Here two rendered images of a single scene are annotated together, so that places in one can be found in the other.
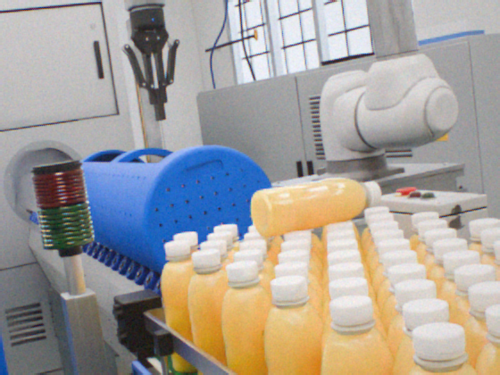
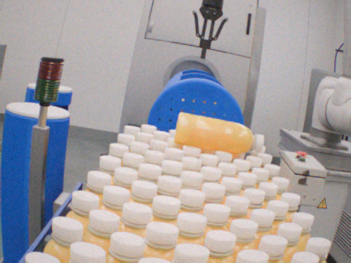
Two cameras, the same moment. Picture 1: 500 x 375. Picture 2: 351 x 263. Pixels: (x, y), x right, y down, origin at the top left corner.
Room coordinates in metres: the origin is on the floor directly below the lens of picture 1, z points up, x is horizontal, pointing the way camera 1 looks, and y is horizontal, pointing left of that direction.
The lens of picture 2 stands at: (-0.03, -0.48, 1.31)
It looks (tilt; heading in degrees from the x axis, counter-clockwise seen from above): 9 degrees down; 19
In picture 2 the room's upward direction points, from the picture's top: 10 degrees clockwise
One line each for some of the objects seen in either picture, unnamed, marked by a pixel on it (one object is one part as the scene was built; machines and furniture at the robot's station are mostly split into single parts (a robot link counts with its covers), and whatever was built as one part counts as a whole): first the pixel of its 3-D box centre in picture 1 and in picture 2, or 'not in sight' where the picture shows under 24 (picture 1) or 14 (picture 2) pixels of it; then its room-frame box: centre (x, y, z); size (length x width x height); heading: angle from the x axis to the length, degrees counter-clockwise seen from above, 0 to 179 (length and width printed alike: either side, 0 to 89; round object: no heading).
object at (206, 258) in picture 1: (206, 258); (125, 140); (1.01, -0.02, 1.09); 0.04 x 0.04 x 0.02
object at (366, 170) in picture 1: (351, 168); (323, 136); (1.92, -0.45, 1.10); 0.22 x 0.18 x 0.06; 37
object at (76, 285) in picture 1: (66, 229); (46, 92); (0.88, 0.15, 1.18); 0.06 x 0.06 x 0.16
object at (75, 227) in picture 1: (66, 224); (46, 89); (0.88, 0.15, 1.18); 0.06 x 0.06 x 0.05
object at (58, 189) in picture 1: (60, 187); (50, 70); (0.88, 0.15, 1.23); 0.06 x 0.06 x 0.04
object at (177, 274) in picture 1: (187, 310); not in sight; (1.13, 0.02, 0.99); 0.07 x 0.07 x 0.19
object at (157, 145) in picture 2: (253, 248); (158, 145); (1.04, -0.09, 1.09); 0.04 x 0.04 x 0.02
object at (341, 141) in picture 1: (353, 114); (332, 104); (1.90, -0.46, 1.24); 0.18 x 0.16 x 0.22; 27
